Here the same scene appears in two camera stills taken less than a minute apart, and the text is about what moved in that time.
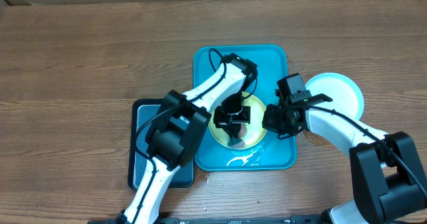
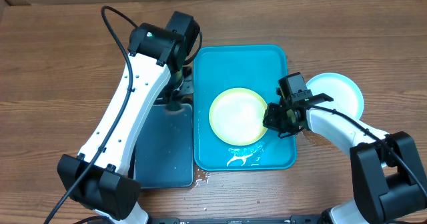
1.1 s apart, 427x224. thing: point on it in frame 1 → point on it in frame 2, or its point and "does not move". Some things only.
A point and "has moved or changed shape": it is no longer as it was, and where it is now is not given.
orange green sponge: x=239 y=141 has moved or changed shape
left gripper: x=223 y=123 → x=167 y=98
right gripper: x=273 y=126 does not move
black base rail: x=308 y=219 does not move
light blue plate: x=347 y=98 does not move
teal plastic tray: x=270 y=153 does not move
